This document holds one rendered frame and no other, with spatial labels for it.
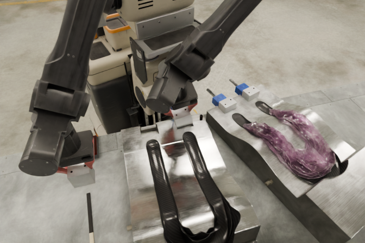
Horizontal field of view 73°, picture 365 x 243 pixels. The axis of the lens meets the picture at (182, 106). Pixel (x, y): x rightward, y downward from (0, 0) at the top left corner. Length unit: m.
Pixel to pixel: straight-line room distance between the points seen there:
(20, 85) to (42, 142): 2.25
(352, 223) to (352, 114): 0.50
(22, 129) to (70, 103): 1.82
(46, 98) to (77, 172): 0.25
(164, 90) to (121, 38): 0.74
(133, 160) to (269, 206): 0.39
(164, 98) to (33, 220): 0.49
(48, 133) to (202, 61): 0.31
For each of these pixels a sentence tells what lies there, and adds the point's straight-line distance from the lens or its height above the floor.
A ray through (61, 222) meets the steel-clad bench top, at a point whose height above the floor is 0.80.
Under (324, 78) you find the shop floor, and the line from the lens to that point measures 2.68.
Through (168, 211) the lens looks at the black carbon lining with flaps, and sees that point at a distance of 0.60.
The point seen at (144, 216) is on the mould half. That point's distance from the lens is 0.60.
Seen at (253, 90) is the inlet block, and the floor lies 0.88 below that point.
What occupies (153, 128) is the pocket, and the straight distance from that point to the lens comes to 0.79.
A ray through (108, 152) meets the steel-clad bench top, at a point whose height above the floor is 0.80.
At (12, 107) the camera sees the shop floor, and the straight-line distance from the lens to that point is 2.49.
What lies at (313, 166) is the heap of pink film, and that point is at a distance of 0.75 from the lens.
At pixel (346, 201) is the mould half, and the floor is 0.91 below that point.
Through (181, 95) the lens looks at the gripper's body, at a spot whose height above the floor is 1.04.
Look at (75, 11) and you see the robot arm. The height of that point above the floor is 1.33.
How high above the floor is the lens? 1.48
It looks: 46 degrees down
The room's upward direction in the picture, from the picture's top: straight up
